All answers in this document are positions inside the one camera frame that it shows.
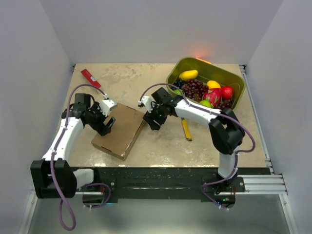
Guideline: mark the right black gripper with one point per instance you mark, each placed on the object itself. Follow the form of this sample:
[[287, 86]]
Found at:
[[149, 117]]

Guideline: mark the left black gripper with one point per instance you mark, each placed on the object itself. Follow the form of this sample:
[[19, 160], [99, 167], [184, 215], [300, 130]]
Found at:
[[101, 127]]

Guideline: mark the brown cardboard express box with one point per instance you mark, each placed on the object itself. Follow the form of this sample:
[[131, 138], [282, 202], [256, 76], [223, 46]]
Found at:
[[124, 132]]

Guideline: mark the yellow utility knife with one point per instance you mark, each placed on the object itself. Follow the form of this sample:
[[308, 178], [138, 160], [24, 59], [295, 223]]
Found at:
[[186, 130]]

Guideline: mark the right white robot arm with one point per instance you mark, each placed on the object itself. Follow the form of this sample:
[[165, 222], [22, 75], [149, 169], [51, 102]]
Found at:
[[226, 131]]

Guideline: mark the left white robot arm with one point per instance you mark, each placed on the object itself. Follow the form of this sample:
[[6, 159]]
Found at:
[[53, 174]]

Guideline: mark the dark blue grape bunch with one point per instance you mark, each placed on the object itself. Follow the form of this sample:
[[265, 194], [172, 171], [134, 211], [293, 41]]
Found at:
[[179, 83]]

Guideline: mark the dark red grape bunch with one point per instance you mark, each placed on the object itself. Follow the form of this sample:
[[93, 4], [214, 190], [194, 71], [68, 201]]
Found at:
[[194, 89]]

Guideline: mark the green lime front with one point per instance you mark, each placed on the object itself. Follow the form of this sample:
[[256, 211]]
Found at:
[[206, 103]]

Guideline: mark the yellow mango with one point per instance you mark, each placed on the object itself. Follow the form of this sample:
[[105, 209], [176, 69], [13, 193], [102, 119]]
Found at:
[[188, 75]]

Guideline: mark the olive green plastic bin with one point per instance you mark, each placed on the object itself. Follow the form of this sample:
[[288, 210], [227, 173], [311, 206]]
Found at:
[[208, 72]]

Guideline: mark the pink dragon fruit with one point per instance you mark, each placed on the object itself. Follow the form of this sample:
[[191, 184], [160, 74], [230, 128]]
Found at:
[[213, 96]]

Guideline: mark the yellow lemon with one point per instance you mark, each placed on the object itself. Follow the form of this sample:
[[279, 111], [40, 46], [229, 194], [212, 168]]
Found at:
[[213, 84]]

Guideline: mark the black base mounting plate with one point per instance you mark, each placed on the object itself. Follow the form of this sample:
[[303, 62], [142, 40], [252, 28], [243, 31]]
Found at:
[[173, 183]]

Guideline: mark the small dark red grapes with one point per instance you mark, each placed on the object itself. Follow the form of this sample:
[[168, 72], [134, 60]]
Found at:
[[225, 103]]

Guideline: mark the red apple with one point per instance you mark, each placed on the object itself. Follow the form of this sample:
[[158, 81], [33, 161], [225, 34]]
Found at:
[[227, 92]]

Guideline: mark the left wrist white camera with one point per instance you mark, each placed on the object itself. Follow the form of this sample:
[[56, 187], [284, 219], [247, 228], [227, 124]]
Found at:
[[106, 106]]

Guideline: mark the wrist white camera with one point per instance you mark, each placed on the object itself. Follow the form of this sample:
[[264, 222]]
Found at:
[[146, 101], [106, 106]]

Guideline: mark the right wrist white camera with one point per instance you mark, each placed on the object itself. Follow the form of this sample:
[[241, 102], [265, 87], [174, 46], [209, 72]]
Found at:
[[146, 101]]

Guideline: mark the aluminium rail frame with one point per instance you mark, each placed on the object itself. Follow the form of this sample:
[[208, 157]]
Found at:
[[262, 184]]

